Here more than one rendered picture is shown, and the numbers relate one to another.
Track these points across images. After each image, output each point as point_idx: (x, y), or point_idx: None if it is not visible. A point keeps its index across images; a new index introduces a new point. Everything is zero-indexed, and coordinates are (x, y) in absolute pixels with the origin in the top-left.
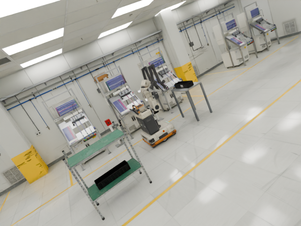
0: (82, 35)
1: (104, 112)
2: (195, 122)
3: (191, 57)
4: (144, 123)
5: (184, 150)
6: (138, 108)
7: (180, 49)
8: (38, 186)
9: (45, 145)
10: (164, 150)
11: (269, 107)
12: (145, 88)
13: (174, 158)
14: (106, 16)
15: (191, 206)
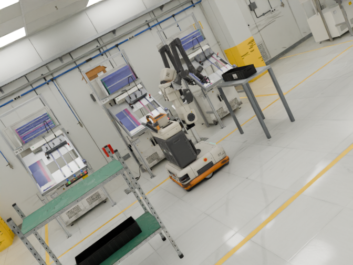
0: (55, 1)
1: (105, 134)
2: (263, 140)
3: (255, 29)
4: (169, 148)
5: (244, 193)
6: (157, 121)
7: (232, 16)
8: None
9: (7, 196)
10: (207, 195)
11: None
12: (167, 83)
13: (226, 209)
14: None
15: None
